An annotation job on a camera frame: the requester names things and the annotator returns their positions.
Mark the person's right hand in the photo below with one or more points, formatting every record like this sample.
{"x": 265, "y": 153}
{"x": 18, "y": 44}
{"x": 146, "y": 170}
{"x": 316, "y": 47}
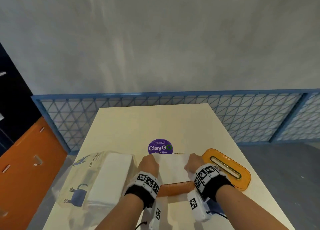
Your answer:
{"x": 193, "y": 163}

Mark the person's left hand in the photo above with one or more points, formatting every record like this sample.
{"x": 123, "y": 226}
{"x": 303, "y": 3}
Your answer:
{"x": 149, "y": 166}

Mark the white tissue bundle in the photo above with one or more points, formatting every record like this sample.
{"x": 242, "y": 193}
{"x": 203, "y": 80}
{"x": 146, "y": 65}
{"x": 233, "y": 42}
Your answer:
{"x": 172, "y": 170}

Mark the orange transparent tissue box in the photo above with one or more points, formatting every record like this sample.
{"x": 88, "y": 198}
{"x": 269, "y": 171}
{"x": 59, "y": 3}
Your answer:
{"x": 175, "y": 189}

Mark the blue cleaning cloth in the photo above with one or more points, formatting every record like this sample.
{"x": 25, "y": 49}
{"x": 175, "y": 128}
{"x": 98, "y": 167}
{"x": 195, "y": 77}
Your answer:
{"x": 217, "y": 208}

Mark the cat print tissue pack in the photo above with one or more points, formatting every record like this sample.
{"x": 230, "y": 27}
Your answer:
{"x": 72, "y": 177}

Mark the person's left forearm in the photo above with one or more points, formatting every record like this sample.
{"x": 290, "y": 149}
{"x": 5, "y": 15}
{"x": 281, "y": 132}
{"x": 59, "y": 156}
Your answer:
{"x": 120, "y": 214}

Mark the person's right forearm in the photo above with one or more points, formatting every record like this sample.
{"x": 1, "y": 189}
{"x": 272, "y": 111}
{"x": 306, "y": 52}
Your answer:
{"x": 250, "y": 209}

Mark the round purple sticker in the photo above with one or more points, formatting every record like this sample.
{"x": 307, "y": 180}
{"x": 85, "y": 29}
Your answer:
{"x": 160, "y": 147}

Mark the orange slotted lid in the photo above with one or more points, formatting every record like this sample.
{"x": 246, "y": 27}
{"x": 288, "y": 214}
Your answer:
{"x": 232, "y": 180}

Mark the orange locker cabinet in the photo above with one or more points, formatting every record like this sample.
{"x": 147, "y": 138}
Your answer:
{"x": 27, "y": 182}

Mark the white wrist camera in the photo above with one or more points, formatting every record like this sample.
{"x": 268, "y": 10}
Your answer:
{"x": 156, "y": 214}
{"x": 197, "y": 207}

